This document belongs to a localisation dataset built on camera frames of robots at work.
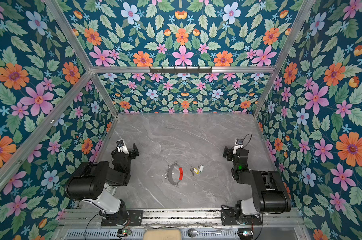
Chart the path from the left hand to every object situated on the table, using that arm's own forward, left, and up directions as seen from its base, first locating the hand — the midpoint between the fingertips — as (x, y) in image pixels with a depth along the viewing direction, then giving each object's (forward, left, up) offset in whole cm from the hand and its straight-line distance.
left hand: (126, 141), depth 90 cm
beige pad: (-47, -24, -6) cm, 53 cm away
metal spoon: (-47, -37, -9) cm, 61 cm away
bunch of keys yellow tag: (-16, -42, -12) cm, 46 cm away
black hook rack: (+35, -35, +25) cm, 55 cm away
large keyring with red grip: (-18, -25, -12) cm, 33 cm away
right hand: (-5, -67, -5) cm, 67 cm away
